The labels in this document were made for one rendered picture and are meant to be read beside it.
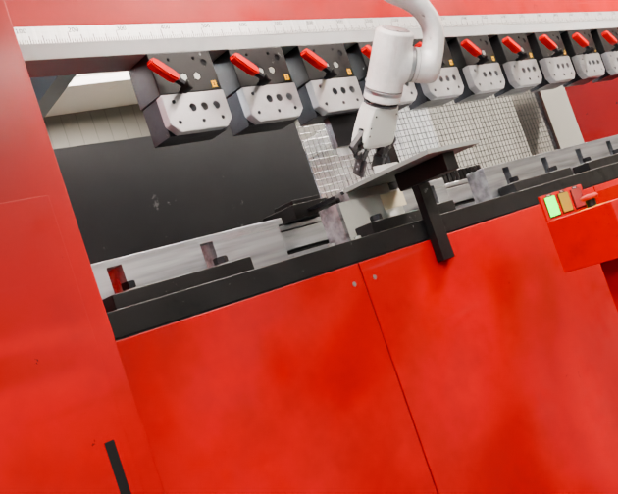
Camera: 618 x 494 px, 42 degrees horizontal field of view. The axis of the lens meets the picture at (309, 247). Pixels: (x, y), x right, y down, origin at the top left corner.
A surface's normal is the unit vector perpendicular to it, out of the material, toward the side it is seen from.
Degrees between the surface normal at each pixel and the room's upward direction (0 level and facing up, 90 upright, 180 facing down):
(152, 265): 90
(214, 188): 90
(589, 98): 90
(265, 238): 90
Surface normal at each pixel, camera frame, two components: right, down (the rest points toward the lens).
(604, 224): -0.70, 0.20
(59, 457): 0.61, -0.25
